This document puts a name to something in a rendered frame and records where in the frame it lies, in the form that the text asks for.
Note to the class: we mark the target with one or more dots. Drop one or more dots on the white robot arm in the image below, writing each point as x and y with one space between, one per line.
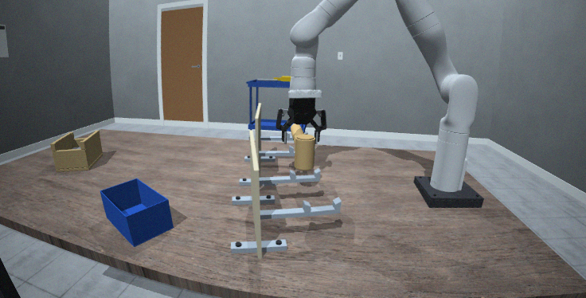
461 91

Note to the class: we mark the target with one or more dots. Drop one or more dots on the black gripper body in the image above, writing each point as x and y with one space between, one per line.
302 106

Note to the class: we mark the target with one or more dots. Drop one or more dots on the blue open bin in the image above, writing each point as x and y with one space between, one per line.
134 222

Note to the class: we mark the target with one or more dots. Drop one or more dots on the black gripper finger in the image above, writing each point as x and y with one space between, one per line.
290 121
321 113

